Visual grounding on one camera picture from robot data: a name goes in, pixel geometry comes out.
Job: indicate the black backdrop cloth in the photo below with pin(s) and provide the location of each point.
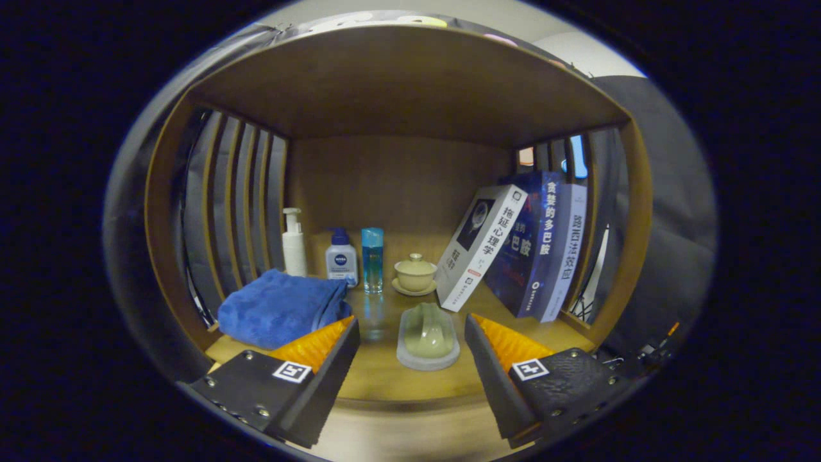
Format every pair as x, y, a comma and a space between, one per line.
673, 224

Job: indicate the beige lidded teacup with saucer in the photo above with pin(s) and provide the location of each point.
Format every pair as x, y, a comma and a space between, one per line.
415, 274

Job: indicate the white pump bottle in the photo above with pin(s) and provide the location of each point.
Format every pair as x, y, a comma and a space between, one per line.
294, 250

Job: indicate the wooden countertop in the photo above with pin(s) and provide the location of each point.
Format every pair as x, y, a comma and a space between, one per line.
378, 378

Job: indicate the white book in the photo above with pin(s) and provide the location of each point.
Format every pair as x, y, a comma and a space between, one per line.
478, 250

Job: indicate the pale green ceramic ornament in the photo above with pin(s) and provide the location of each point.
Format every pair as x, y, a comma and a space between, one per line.
428, 337

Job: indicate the dark equipment with orange parts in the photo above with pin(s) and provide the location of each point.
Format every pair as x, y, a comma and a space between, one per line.
641, 350

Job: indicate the folded blue towel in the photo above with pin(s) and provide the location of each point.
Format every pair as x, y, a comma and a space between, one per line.
276, 308

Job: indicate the black light stand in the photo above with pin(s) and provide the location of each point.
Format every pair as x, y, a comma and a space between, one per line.
587, 308

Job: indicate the blue glass bottle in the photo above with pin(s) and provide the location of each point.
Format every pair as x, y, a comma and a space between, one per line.
372, 260

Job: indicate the dark blue book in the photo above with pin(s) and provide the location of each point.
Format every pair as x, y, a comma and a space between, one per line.
532, 256

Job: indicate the lavender book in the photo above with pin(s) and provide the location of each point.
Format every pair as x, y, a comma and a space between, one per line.
571, 250

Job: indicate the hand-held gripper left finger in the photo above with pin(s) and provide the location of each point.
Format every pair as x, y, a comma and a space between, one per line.
333, 372

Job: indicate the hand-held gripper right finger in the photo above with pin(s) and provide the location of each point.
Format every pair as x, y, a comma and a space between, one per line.
490, 372

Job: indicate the white bottle with blue cap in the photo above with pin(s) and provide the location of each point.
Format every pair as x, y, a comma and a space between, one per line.
341, 263

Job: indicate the wooden cabinet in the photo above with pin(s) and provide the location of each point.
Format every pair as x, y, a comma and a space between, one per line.
397, 83

